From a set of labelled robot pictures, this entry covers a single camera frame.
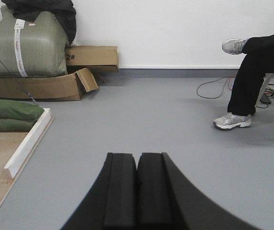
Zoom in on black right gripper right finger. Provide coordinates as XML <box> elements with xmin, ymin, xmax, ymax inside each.
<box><xmin>137</xmin><ymin>152</ymin><xmax>264</xmax><ymax>230</ymax></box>

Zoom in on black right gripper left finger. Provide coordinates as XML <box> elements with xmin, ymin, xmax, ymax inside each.
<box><xmin>62</xmin><ymin>153</ymin><xmax>136</xmax><ymax>230</ymax></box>

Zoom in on grey sneaker on floor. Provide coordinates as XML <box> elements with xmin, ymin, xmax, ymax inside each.
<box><xmin>213</xmin><ymin>113</ymin><xmax>251</xmax><ymax>130</ymax></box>

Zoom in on open cardboard box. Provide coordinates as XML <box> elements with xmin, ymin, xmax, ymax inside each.
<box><xmin>0</xmin><ymin>68</ymin><xmax>98</xmax><ymax>101</ymax></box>

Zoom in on lower green sandbag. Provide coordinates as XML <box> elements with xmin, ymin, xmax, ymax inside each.
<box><xmin>0</xmin><ymin>119</ymin><xmax>37</xmax><ymax>132</ymax></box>

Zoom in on green sandbag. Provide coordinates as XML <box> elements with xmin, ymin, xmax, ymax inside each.
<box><xmin>0</xmin><ymin>119</ymin><xmax>37</xmax><ymax>132</ymax></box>
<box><xmin>0</xmin><ymin>100</ymin><xmax>44</xmax><ymax>121</ymax></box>

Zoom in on cardboard box marked 2#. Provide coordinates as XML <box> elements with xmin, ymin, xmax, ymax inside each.
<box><xmin>65</xmin><ymin>46</ymin><xmax>119</xmax><ymax>72</ymax></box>

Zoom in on upper green sandbag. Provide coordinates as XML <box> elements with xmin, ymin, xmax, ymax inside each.
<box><xmin>0</xmin><ymin>100</ymin><xmax>44</xmax><ymax>121</ymax></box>

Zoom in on grey sneaker crossed leg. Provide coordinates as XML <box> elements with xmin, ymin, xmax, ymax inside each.
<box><xmin>222</xmin><ymin>38</ymin><xmax>248</xmax><ymax>55</ymax></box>

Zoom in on person black trousers legs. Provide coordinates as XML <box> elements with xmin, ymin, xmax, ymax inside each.
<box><xmin>228</xmin><ymin>35</ymin><xmax>274</xmax><ymax>116</ymax></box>

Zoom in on large olive woven sack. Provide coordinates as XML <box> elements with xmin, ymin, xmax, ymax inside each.
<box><xmin>0</xmin><ymin>5</ymin><xmax>68</xmax><ymax>77</ymax></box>

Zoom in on black jacket on sack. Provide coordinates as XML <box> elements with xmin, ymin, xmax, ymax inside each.
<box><xmin>0</xmin><ymin>0</ymin><xmax>77</xmax><ymax>45</ymax></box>

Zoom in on white rail by sandbags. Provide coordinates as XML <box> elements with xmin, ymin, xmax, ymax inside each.
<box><xmin>2</xmin><ymin>108</ymin><xmax>54</xmax><ymax>179</ymax></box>

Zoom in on steel guy cable with turnbuckle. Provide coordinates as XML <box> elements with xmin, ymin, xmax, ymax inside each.
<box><xmin>0</xmin><ymin>40</ymin><xmax>39</xmax><ymax>107</ymax></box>

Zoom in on dark cable on floor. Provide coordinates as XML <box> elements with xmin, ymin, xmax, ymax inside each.
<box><xmin>196</xmin><ymin>76</ymin><xmax>236</xmax><ymax>99</ymax></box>

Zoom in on orange cable on floor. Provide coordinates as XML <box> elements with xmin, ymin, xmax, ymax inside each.
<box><xmin>221</xmin><ymin>73</ymin><xmax>274</xmax><ymax>94</ymax></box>

